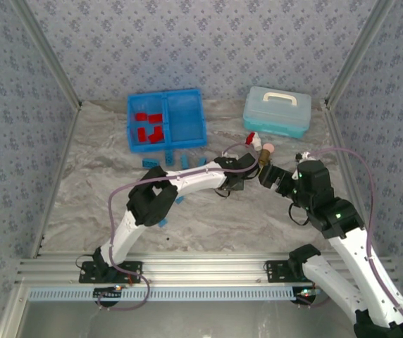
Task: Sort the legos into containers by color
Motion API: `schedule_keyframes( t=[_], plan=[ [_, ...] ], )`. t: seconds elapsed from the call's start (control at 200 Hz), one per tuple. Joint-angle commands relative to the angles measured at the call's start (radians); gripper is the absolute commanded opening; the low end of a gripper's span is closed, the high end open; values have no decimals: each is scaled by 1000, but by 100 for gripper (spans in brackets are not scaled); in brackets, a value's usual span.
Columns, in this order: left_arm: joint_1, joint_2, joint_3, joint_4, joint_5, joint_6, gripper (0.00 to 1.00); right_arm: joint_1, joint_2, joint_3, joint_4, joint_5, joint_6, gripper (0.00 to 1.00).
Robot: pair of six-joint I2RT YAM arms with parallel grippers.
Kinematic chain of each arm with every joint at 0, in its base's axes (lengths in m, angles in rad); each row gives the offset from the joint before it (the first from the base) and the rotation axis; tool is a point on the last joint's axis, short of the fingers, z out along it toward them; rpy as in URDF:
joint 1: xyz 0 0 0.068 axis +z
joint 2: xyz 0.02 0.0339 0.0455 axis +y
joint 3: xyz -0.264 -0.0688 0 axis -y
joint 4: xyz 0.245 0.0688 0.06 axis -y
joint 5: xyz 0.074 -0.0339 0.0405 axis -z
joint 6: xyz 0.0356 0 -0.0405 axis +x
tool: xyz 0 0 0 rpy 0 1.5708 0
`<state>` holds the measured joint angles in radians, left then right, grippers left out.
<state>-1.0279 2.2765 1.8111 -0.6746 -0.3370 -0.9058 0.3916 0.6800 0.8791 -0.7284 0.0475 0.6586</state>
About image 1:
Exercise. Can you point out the pink round disc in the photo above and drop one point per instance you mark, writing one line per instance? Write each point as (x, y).
(269, 148)

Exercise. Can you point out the red lego brick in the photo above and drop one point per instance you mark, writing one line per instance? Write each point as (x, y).
(141, 134)
(155, 118)
(159, 131)
(154, 139)
(140, 116)

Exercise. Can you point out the black electronics board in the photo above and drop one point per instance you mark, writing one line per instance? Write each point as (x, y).
(307, 294)
(106, 293)

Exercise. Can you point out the aluminium front rail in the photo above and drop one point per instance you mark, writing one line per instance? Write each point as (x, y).
(205, 267)

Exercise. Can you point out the blue two-compartment bin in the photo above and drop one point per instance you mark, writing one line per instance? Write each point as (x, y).
(185, 119)

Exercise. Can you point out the blue lego brick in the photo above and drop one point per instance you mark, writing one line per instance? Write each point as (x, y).
(163, 223)
(201, 161)
(151, 162)
(179, 200)
(185, 161)
(169, 157)

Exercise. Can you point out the brass pipe fitting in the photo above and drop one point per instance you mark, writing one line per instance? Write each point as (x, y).
(265, 157)

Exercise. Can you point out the aluminium side rail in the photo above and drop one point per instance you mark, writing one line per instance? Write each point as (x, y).
(342, 151)
(59, 176)

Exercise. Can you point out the aluminium frame post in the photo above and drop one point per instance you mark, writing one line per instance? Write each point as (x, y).
(356, 53)
(50, 53)

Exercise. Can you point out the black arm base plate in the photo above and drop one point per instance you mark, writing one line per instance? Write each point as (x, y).
(275, 273)
(132, 273)

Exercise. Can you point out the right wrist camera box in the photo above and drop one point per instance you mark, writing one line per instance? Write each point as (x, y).
(303, 155)

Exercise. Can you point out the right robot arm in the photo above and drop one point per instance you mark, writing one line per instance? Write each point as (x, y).
(356, 253)

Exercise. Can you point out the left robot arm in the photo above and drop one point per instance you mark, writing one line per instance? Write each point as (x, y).
(194, 177)

